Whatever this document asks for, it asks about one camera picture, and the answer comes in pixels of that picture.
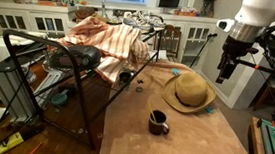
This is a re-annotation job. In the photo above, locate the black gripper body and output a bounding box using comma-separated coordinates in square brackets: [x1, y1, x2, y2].
[215, 36, 258, 83]

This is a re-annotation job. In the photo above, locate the red striped cloth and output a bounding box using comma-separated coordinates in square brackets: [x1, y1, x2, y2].
[56, 17, 149, 83]

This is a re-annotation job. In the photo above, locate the black cane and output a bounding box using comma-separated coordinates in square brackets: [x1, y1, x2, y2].
[190, 33, 218, 68]

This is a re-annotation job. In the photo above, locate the flower vase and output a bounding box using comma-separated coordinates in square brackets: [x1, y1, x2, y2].
[200, 0, 215, 17]

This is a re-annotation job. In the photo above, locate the teal clip far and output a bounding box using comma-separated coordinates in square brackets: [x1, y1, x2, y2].
[171, 68, 180, 75]

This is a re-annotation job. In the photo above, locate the straw hat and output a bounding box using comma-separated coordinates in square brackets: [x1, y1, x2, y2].
[161, 72, 216, 114]

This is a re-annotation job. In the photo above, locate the wooden chair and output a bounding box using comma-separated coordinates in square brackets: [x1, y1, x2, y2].
[155, 24, 182, 58]

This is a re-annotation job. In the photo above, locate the teal clip near hat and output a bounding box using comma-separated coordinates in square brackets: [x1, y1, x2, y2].
[205, 106, 215, 114]

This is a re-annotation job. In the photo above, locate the white sneaker left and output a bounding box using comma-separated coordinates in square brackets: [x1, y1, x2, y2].
[123, 11, 154, 32]

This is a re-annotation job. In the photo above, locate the yellow pencil in mug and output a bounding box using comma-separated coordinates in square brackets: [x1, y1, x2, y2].
[147, 100, 156, 123]

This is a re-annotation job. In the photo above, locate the dark brown mug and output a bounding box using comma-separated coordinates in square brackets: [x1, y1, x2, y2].
[148, 110, 170, 135]

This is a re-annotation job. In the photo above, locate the pink table cover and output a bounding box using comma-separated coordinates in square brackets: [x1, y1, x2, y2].
[100, 62, 248, 154]

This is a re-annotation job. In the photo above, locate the black metal rack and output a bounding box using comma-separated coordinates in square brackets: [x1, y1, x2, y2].
[0, 29, 164, 147]

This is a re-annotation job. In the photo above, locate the black projector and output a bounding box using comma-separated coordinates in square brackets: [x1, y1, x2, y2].
[49, 45, 101, 70]

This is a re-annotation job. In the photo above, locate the white cabinet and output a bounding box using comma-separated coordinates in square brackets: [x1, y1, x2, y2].
[0, 0, 220, 72]

